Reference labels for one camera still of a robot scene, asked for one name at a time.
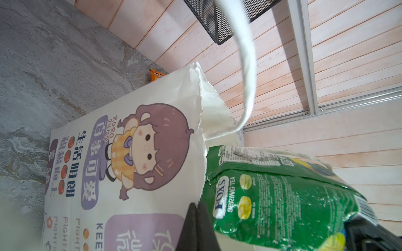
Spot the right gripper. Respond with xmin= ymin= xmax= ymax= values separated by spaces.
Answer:
xmin=344 ymin=217 xmax=402 ymax=251

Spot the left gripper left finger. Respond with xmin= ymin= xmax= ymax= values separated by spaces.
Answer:
xmin=175 ymin=203 xmax=198 ymax=251

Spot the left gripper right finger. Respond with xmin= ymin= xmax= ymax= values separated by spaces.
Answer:
xmin=197 ymin=201 xmax=221 ymax=251

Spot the green snack bag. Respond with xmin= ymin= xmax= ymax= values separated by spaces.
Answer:
xmin=201 ymin=145 xmax=378 ymax=251

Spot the white printed paper bag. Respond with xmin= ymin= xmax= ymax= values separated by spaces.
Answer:
xmin=41 ymin=1 xmax=256 ymax=251

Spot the orange snack bag back left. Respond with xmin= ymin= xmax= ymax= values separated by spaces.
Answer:
xmin=149 ymin=69 xmax=165 ymax=82

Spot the black mesh basket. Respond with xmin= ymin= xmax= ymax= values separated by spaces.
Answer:
xmin=184 ymin=0 xmax=280 ymax=46

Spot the aluminium frame crossbar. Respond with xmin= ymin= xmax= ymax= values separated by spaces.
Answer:
xmin=244 ymin=1 xmax=402 ymax=132

